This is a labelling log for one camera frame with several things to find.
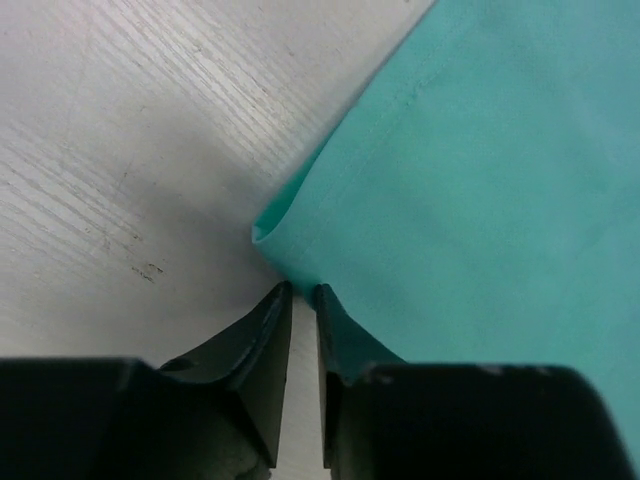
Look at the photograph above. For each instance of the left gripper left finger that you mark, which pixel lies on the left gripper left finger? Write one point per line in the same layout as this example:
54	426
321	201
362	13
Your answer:
245	365

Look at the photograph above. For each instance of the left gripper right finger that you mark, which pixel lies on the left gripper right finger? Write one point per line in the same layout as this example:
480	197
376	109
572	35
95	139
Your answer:
345	351

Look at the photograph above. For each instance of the mint green t shirt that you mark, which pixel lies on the mint green t shirt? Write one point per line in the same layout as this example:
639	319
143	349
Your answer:
480	201

